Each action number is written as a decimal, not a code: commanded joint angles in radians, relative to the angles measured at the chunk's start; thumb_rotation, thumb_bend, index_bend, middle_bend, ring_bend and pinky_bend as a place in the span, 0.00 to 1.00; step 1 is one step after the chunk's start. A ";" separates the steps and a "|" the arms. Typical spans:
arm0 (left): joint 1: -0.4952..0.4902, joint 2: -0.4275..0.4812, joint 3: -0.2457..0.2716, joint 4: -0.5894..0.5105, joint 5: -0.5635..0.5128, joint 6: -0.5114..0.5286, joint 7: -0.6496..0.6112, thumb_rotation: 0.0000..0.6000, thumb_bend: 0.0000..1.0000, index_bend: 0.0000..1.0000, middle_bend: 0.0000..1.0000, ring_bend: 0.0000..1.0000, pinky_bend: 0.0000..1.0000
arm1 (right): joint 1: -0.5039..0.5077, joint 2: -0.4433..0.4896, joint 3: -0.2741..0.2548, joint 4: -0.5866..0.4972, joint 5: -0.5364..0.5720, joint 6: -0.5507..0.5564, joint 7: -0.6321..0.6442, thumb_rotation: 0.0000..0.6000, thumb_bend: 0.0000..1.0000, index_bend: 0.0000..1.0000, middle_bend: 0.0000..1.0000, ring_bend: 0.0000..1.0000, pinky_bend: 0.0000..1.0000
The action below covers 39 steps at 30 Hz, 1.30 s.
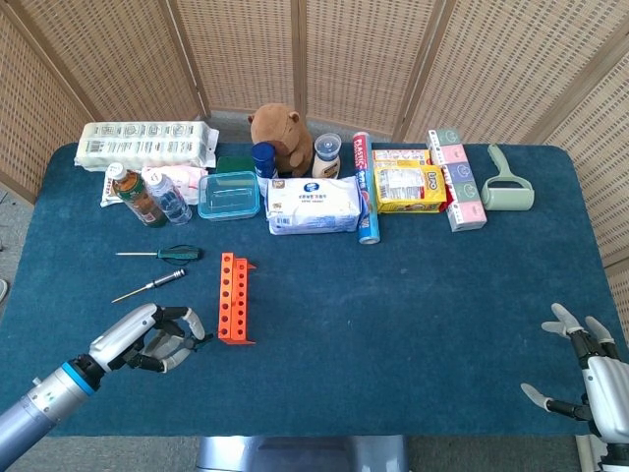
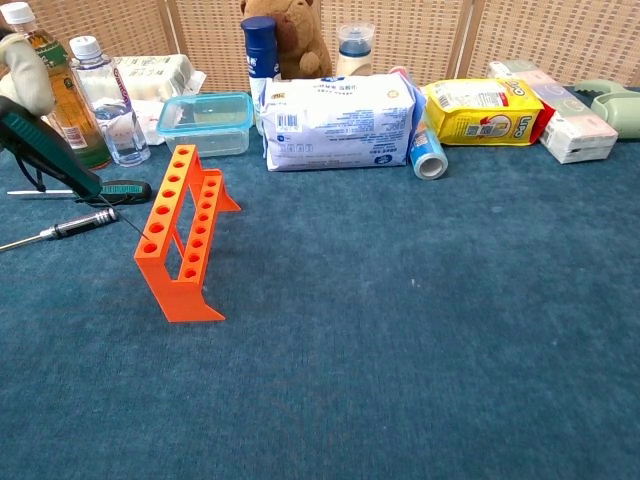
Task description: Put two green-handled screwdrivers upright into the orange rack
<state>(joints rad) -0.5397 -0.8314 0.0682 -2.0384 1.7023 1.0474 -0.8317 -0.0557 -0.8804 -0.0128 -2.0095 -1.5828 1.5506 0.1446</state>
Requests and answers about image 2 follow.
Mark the blue felt table cover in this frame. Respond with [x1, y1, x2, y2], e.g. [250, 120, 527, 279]
[0, 84, 640, 480]

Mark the red white box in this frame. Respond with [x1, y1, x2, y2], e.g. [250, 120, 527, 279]
[529, 105, 557, 146]

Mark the white wet wipes pack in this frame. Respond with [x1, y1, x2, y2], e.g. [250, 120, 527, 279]
[259, 73, 419, 173]

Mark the orange tool rack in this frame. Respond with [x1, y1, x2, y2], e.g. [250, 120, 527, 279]
[133, 144, 242, 323]

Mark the brown capybara plush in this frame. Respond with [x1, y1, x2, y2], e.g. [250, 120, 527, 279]
[239, 0, 333, 80]

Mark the clear water bottle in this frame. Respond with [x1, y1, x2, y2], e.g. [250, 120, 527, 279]
[68, 35, 152, 167]

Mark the black metal precision screwdriver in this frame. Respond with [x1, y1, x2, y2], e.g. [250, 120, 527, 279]
[0, 207, 120, 253]

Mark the green lint roller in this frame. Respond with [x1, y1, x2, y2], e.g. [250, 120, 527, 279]
[573, 79, 640, 141]

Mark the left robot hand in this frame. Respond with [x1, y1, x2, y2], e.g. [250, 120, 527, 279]
[0, 30, 55, 119]

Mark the wicker folding screen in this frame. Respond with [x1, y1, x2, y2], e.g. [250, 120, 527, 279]
[0, 0, 640, 94]

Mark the green tea bottle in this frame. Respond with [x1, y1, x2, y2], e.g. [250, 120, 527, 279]
[0, 1, 113, 171]

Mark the blue plastic wrap roll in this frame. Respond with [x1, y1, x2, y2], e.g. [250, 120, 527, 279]
[388, 65, 448, 181]

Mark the blue white spray can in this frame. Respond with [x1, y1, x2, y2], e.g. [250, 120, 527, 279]
[240, 15, 282, 135]

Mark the clear container blue lid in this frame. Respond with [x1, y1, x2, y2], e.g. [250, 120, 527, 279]
[156, 91, 255, 158]

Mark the white bottle clear cap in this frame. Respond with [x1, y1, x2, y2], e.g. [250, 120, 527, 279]
[333, 22, 376, 78]

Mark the small green black screwdriver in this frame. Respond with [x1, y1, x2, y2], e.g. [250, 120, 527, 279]
[0, 97, 150, 241]

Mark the pastel tissue box stack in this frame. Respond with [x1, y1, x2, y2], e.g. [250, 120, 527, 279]
[487, 59, 620, 165]

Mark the yellow snack bag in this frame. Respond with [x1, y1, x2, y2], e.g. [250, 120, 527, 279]
[423, 78, 546, 148]

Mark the large green black screwdriver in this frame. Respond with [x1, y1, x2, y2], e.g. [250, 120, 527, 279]
[6, 179, 153, 206]

